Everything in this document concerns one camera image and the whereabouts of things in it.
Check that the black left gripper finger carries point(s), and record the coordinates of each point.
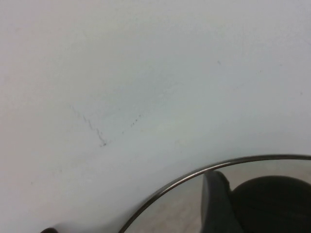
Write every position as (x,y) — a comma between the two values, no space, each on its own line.
(216,206)

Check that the stainless steel pot lid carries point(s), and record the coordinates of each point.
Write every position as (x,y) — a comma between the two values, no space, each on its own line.
(179,208)

